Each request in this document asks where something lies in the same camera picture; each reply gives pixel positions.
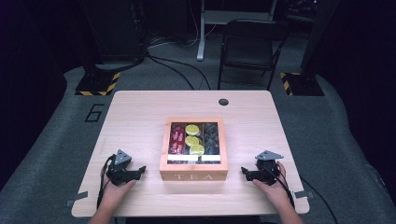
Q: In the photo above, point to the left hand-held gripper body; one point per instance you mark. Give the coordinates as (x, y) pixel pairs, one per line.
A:
(118, 172)

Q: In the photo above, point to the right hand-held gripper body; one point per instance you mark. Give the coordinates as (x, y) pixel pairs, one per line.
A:
(268, 171)

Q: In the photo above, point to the wooden box with glass lid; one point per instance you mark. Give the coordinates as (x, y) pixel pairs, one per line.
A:
(168, 175)

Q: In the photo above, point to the person's left hand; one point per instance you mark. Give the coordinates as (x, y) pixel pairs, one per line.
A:
(113, 193)

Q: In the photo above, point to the person's right hand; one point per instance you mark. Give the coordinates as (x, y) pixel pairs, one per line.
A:
(277, 193)

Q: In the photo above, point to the grey tape strip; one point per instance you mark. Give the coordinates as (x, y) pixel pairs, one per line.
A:
(303, 194)
(77, 197)

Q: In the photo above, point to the pile of dark packets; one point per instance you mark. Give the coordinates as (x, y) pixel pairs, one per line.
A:
(211, 138)

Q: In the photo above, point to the dark round table grommet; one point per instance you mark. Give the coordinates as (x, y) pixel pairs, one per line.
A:
(223, 102)

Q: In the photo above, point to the black stand with striped base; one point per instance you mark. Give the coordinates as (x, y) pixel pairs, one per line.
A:
(303, 84)
(96, 84)

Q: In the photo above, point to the black folding chair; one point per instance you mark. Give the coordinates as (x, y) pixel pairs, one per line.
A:
(249, 46)

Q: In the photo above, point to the black equipment cabinet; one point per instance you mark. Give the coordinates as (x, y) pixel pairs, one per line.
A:
(115, 28)

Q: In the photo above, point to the white desk frame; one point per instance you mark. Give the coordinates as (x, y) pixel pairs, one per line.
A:
(200, 37)

